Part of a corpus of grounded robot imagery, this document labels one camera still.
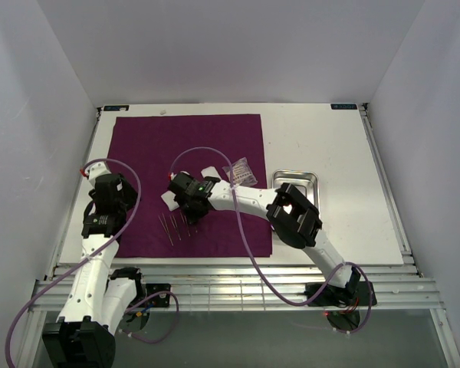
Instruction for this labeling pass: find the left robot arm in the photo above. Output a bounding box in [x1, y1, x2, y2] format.
[42, 169, 143, 367]

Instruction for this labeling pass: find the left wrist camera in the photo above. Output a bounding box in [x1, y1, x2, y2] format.
[80, 161, 110, 185]

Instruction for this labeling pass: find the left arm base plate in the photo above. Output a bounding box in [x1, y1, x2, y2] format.
[139, 283, 172, 309]

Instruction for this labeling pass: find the stainless steel tray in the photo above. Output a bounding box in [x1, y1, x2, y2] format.
[271, 169, 320, 209]

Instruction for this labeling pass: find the right blue label sticker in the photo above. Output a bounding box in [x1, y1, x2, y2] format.
[330, 103, 358, 110]

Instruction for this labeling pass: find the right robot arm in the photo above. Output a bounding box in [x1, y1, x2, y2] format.
[166, 172, 360, 303]

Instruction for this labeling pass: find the right gauze pad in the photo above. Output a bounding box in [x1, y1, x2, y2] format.
[201, 166, 222, 180]

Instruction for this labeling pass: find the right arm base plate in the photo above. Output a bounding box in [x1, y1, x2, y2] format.
[308, 281, 377, 307]

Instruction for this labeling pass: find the purple cloth mat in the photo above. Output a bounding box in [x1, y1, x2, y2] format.
[107, 115, 272, 258]

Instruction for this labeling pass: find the gauze pad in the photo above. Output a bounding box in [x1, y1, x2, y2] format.
[160, 191, 179, 212]
[201, 166, 222, 180]

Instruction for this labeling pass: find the blue label sticker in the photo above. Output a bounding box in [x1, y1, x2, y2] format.
[103, 105, 130, 112]
[330, 103, 358, 110]

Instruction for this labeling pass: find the clear plastic packet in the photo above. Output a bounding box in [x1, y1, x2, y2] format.
[222, 157, 258, 187]

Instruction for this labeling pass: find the left gauze pad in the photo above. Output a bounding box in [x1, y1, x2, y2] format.
[160, 191, 179, 212]

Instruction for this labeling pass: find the left blue label sticker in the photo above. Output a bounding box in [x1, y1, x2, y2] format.
[103, 105, 130, 112]

